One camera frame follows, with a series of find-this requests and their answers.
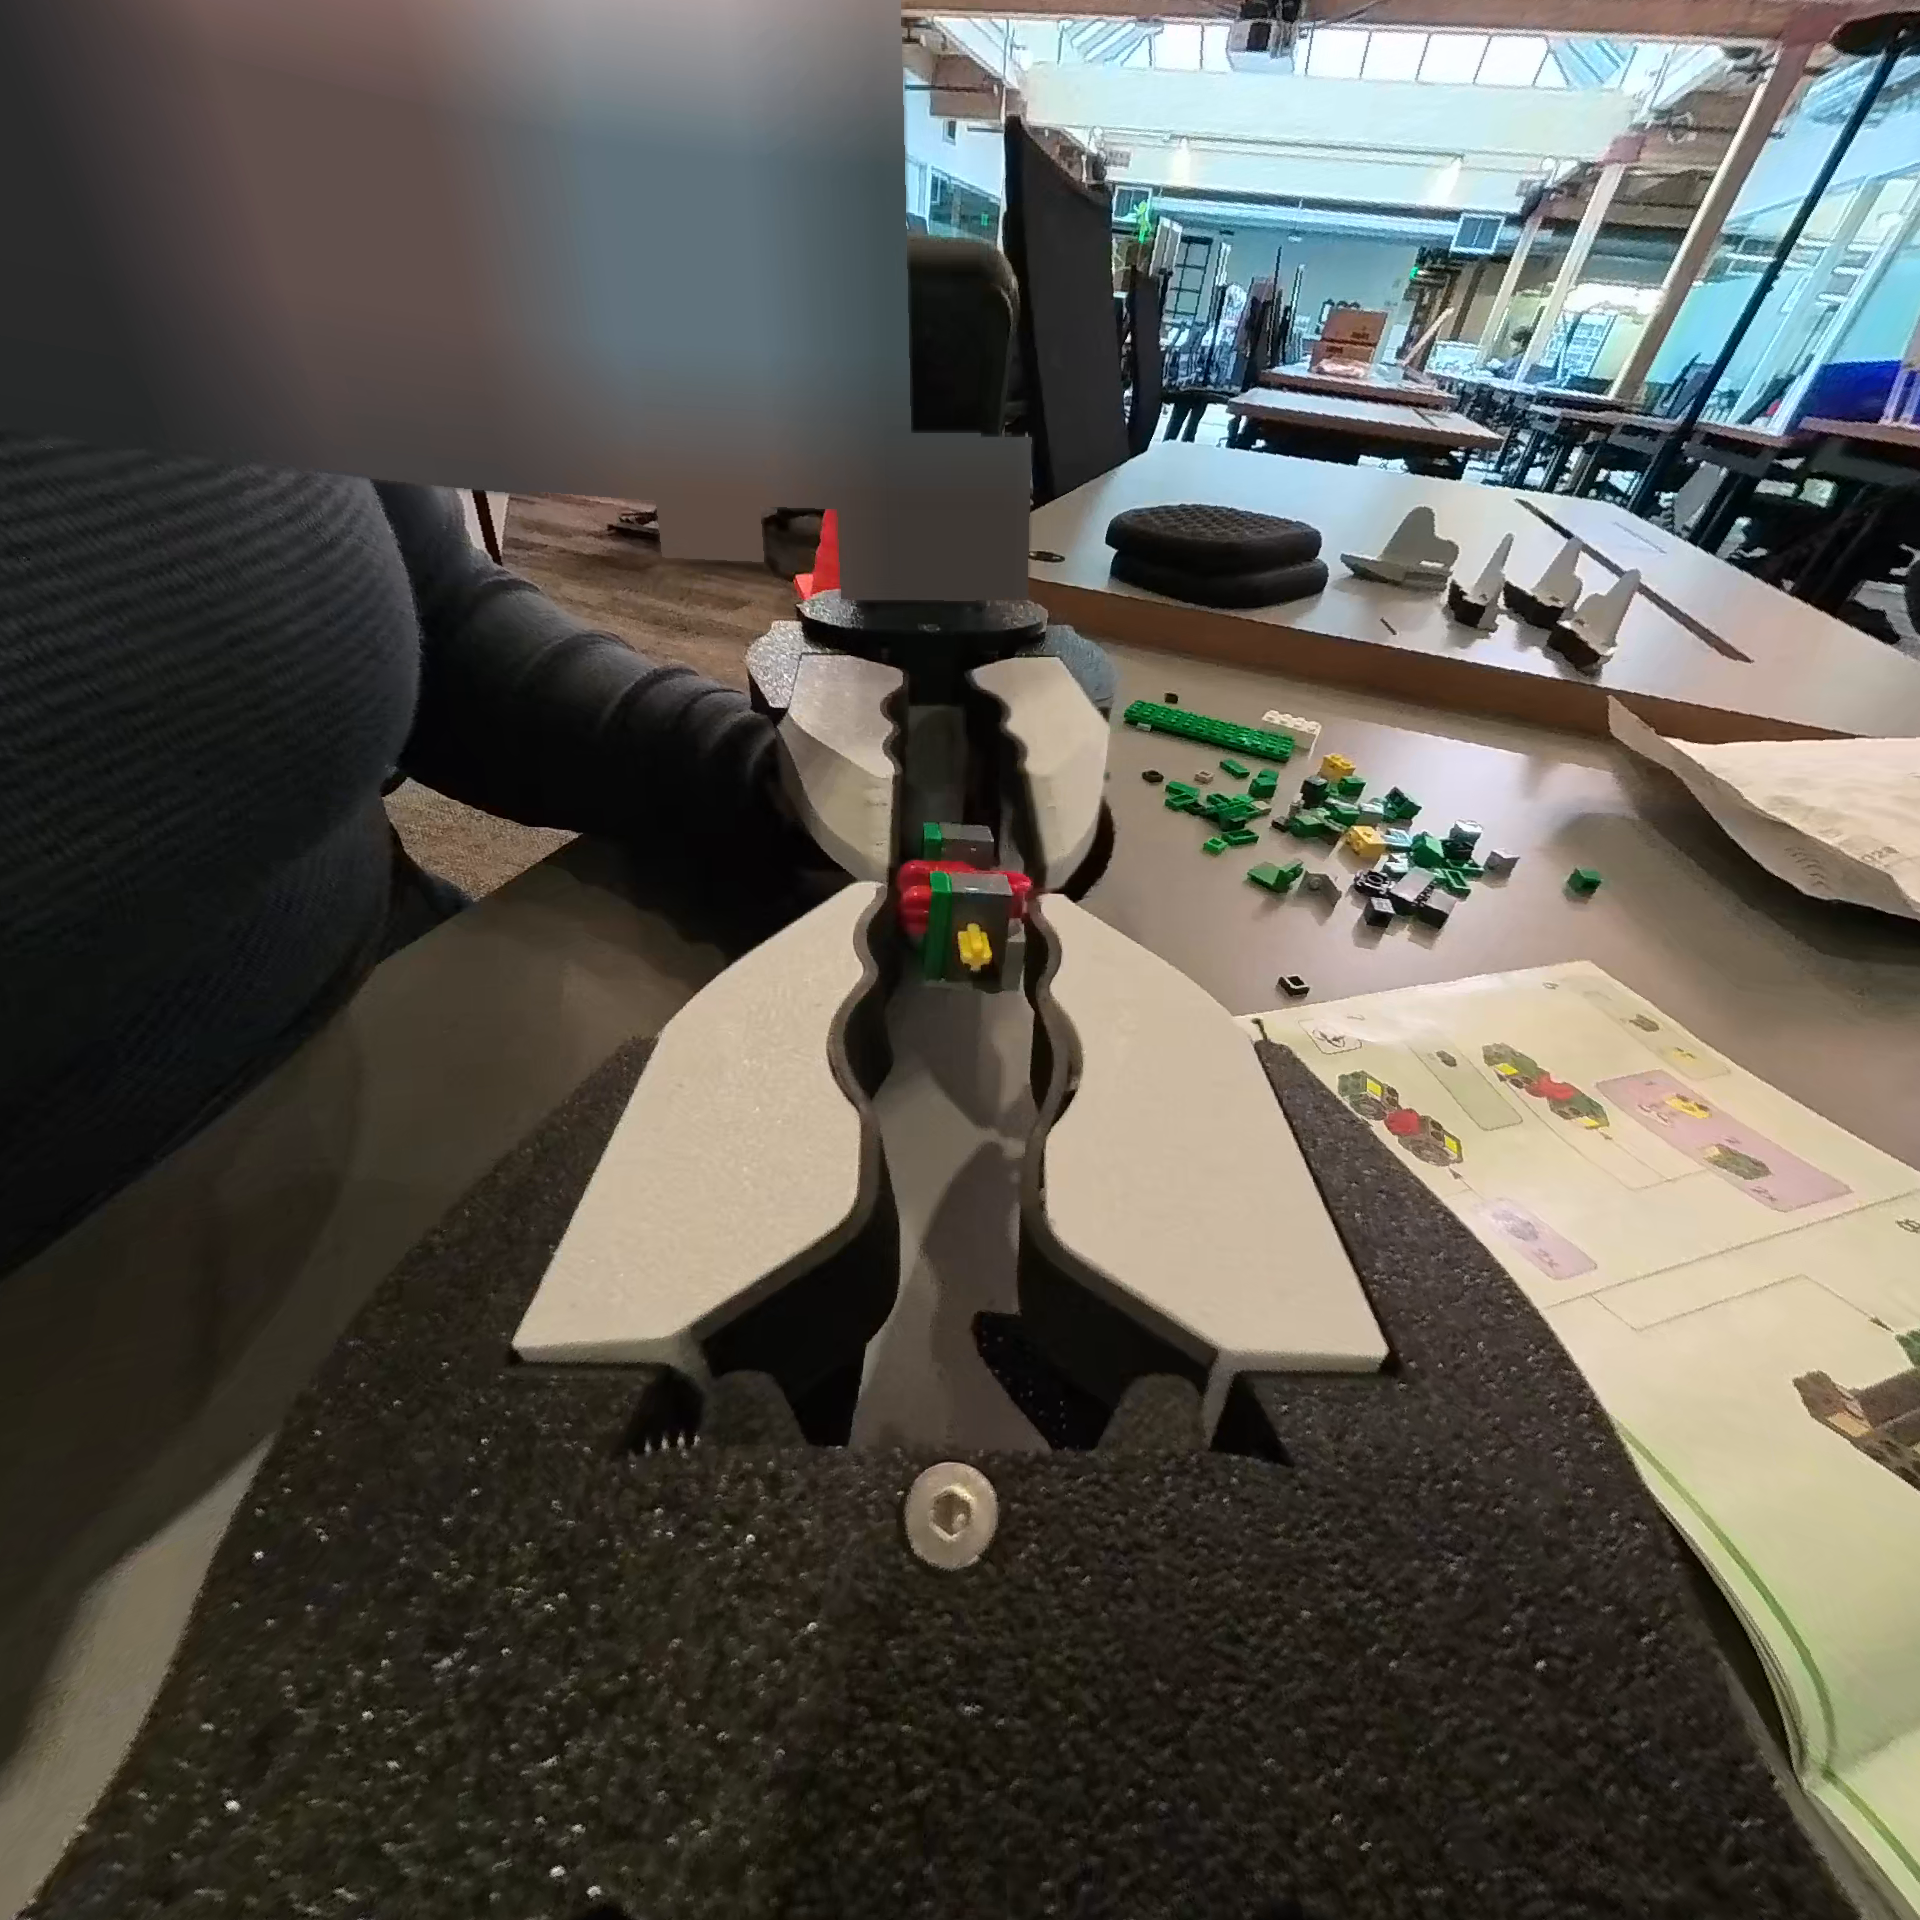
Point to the light table with wooden edge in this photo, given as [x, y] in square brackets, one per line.
[1787, 608]

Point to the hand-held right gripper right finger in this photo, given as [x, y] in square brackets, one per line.
[1185, 1185]

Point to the black foam pad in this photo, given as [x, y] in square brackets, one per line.
[1214, 530]
[1225, 585]

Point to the pile of small toy bricks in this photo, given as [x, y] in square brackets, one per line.
[1351, 839]

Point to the brown background table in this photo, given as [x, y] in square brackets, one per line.
[1351, 412]

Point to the person's left forearm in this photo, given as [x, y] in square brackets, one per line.
[600, 720]

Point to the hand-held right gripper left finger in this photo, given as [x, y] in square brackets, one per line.
[706, 1171]

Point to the person's torso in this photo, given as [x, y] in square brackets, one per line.
[181, 751]

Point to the pale green instruction booklet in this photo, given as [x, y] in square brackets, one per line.
[1695, 1232]

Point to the black chair back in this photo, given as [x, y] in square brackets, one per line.
[959, 344]

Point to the white paper bag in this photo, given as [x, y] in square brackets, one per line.
[1800, 810]

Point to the green red yellow brick assembly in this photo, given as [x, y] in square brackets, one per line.
[977, 916]

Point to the grey desk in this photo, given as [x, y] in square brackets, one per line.
[1172, 944]

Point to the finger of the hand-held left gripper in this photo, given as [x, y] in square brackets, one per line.
[839, 765]
[1068, 779]

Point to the orange red object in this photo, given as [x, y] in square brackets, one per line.
[824, 562]

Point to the black flat bar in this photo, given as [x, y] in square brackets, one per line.
[1635, 578]

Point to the long green brick plate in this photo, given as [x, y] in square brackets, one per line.
[1207, 732]

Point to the white brick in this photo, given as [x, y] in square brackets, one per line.
[1295, 729]

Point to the black partition panel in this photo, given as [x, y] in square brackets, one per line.
[1065, 329]

